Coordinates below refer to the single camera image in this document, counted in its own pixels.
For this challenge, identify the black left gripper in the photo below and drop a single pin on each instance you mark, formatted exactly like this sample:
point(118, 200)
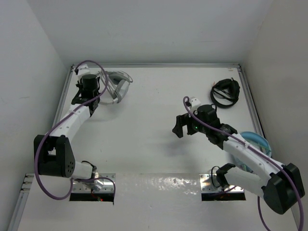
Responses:
point(78, 84)

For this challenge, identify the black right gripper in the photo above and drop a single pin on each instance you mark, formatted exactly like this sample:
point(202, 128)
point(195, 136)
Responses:
point(182, 120)

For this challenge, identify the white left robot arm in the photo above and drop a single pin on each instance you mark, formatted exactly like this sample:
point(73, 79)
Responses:
point(54, 152)

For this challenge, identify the black wrapped headphones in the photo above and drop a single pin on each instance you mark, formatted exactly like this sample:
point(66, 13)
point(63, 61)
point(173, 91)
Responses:
point(226, 89)

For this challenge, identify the blue headphones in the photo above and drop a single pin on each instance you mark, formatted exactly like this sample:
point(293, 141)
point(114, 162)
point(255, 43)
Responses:
point(257, 141)

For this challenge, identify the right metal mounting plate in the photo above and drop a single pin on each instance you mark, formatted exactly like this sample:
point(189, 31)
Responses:
point(209, 184)

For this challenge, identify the metal mounting plate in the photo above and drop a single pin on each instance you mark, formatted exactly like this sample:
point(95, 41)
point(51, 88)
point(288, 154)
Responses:
point(102, 183)
point(209, 184)

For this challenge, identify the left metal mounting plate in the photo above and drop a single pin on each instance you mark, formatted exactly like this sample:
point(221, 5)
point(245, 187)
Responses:
point(102, 183)

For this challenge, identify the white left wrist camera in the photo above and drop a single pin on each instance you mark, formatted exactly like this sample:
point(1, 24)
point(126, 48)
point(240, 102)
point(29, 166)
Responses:
point(82, 70)

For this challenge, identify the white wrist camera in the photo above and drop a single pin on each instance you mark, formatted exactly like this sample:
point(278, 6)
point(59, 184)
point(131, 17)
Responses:
point(82, 70)
point(194, 104)

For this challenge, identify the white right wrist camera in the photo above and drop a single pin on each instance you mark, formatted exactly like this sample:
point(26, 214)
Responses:
point(194, 104)

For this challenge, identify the aluminium table frame rail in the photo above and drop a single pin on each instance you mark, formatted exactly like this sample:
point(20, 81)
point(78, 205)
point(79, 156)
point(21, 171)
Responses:
point(157, 174)

